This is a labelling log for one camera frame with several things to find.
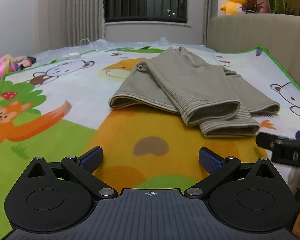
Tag beige padded headboard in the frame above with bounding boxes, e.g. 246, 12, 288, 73
206, 13, 300, 98

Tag red leaf potted plant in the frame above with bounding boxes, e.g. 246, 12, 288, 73
241, 0, 265, 14

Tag pink toy box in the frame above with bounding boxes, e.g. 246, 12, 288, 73
0, 56, 17, 82

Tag pile of colourful clothes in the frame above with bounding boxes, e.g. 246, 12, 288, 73
0, 53, 37, 90

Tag green snake plant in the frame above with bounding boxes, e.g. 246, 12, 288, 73
268, 0, 286, 14

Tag beige pleated curtain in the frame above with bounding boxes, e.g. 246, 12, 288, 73
61, 0, 106, 46

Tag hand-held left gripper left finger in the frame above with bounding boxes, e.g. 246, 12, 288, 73
27, 146, 118, 201

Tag yellow plush toy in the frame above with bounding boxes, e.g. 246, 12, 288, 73
220, 0, 248, 16

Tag cartoon animal printed play mat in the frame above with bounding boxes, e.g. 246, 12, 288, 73
0, 45, 300, 240

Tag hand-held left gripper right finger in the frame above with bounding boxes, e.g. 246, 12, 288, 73
184, 147, 277, 201

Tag white charger cable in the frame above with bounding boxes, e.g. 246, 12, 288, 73
78, 38, 93, 56

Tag beige striped garment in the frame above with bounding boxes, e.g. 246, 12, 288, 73
108, 46, 281, 138

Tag dark window with railing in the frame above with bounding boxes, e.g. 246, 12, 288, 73
103, 0, 189, 24

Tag pale patterned bed sheet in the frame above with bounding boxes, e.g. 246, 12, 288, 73
0, 38, 217, 110

